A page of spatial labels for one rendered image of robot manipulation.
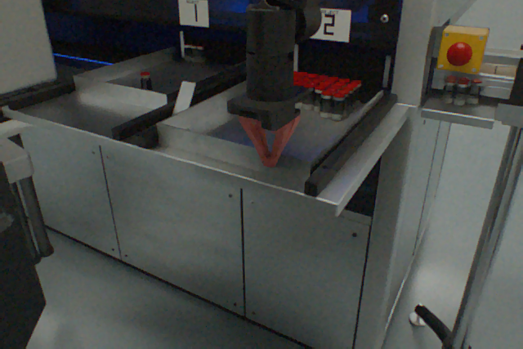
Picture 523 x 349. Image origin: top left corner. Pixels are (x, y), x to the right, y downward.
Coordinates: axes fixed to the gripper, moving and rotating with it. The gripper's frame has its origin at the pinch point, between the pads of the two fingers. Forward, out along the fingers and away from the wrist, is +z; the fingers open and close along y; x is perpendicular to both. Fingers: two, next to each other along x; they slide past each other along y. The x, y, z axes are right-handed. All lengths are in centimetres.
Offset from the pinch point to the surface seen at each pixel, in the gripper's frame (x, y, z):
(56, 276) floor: 109, 28, 90
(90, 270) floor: 100, 36, 90
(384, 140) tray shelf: -10.6, 19.6, 2.4
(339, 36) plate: 4.8, 38.0, -10.0
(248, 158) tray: 3.7, 0.7, 0.8
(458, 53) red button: -17.9, 34.4, -9.8
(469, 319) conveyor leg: -32, 53, 62
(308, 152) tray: -1.8, 9.2, 2.2
